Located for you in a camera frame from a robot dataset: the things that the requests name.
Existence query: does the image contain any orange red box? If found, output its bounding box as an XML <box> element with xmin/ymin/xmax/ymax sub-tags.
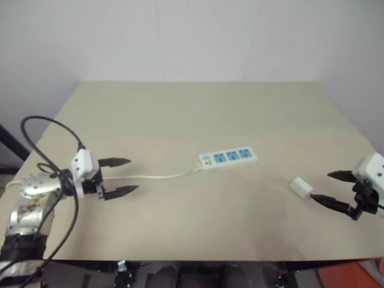
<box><xmin>317</xmin><ymin>260</ymin><xmax>384</xmax><ymax>288</ymax></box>

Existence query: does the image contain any white plug adapter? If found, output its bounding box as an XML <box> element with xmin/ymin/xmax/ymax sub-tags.
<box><xmin>289</xmin><ymin>177</ymin><xmax>314</xmax><ymax>199</ymax></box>

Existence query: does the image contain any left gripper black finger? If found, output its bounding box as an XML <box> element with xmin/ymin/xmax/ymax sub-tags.
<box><xmin>99</xmin><ymin>157</ymin><xmax>132</xmax><ymax>169</ymax></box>
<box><xmin>103</xmin><ymin>185</ymin><xmax>140</xmax><ymax>202</ymax></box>

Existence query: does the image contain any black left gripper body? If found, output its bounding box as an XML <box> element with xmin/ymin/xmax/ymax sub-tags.
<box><xmin>82</xmin><ymin>160</ymin><xmax>105</xmax><ymax>200</ymax></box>

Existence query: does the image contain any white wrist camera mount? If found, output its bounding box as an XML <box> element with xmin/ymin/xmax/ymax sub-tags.
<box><xmin>70</xmin><ymin>149</ymin><xmax>99</xmax><ymax>198</ymax></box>
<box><xmin>353</xmin><ymin>152</ymin><xmax>384</xmax><ymax>219</ymax></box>

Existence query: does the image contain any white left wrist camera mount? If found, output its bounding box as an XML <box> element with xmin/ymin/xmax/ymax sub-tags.
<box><xmin>70</xmin><ymin>149</ymin><xmax>99</xmax><ymax>198</ymax></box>

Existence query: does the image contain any dark rounded shape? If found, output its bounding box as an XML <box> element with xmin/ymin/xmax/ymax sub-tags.
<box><xmin>154</xmin><ymin>265</ymin><xmax>178</xmax><ymax>288</ymax></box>

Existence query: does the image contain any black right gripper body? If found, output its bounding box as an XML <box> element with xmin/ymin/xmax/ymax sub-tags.
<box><xmin>349</xmin><ymin>181</ymin><xmax>379</xmax><ymax>222</ymax></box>

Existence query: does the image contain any white power strip cord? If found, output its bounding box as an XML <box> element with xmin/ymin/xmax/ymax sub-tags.
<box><xmin>5</xmin><ymin>166</ymin><xmax>202</xmax><ymax>191</ymax></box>

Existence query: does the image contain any white power strip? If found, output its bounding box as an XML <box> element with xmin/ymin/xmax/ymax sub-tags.
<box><xmin>198</xmin><ymin>145</ymin><xmax>259</xmax><ymax>173</ymax></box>

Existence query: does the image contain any black slanted post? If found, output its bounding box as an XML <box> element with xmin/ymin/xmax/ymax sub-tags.
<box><xmin>0</xmin><ymin>122</ymin><xmax>31</xmax><ymax>172</ymax></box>

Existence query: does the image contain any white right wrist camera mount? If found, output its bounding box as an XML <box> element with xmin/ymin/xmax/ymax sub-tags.
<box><xmin>353</xmin><ymin>152</ymin><xmax>384</xmax><ymax>219</ymax></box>

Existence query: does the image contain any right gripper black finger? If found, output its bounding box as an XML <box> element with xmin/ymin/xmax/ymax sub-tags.
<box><xmin>310</xmin><ymin>194</ymin><xmax>352</xmax><ymax>215</ymax></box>
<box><xmin>327</xmin><ymin>170</ymin><xmax>357</xmax><ymax>182</ymax></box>

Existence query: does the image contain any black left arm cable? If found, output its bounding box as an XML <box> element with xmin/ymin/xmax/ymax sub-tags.
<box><xmin>0</xmin><ymin>115</ymin><xmax>88</xmax><ymax>288</ymax></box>

